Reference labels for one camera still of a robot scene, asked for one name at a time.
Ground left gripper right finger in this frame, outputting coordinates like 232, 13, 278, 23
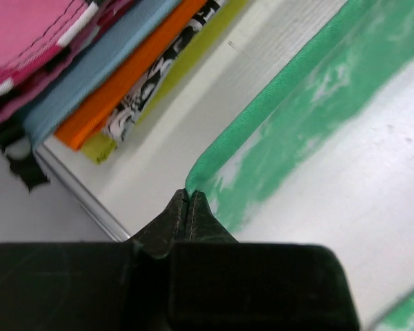
168, 192, 360, 330

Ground yellow patterned folded trousers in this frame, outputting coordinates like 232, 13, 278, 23
80, 1, 248, 164

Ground pink camouflage folded trousers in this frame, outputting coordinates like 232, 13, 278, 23
0, 1, 138, 190

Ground orange folded trousers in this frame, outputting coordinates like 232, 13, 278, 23
55, 0, 205, 150

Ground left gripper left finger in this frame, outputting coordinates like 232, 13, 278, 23
0, 190, 188, 330

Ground green tie-dye trousers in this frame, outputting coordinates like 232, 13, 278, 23
186, 1, 414, 330

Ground light blue folded trousers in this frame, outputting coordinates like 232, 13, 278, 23
18, 0, 183, 149

